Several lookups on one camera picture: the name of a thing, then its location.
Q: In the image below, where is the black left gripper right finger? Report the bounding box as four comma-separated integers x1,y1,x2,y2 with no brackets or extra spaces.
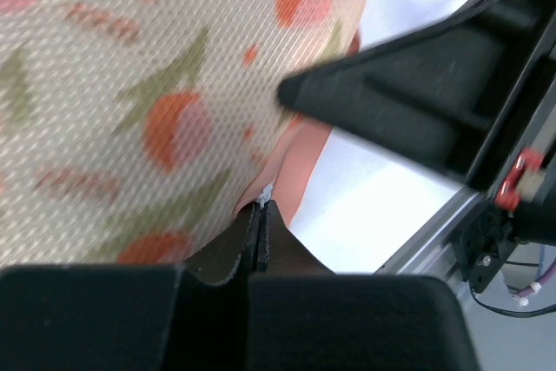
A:
247,203,478,370

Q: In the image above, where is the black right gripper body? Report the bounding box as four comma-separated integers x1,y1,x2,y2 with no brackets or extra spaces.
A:
449,10,555,293

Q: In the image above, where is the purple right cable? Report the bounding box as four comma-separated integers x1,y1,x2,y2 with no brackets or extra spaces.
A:
514,244,556,308

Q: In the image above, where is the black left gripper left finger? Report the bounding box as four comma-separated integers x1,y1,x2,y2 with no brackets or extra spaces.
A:
1,205,256,370

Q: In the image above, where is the pink floral mesh laundry bag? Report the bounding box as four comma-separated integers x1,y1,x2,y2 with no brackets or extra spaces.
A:
1,0,366,266

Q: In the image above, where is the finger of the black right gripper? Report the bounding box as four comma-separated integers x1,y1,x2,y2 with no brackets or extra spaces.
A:
277,0,552,191

